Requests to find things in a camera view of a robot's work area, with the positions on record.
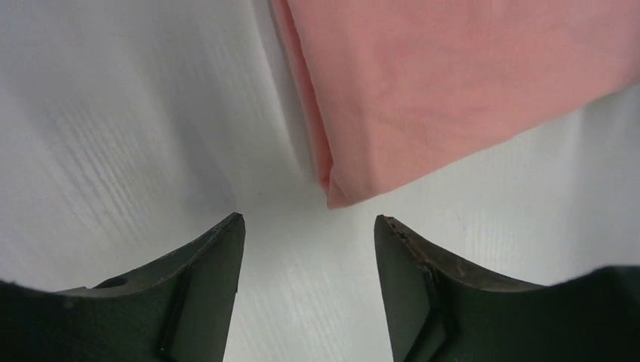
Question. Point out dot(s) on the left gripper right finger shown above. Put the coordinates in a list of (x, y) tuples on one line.
[(442, 307)]

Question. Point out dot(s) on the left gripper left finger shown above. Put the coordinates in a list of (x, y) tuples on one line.
[(175, 308)]

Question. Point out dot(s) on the salmon pink t-shirt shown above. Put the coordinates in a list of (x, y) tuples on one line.
[(394, 90)]

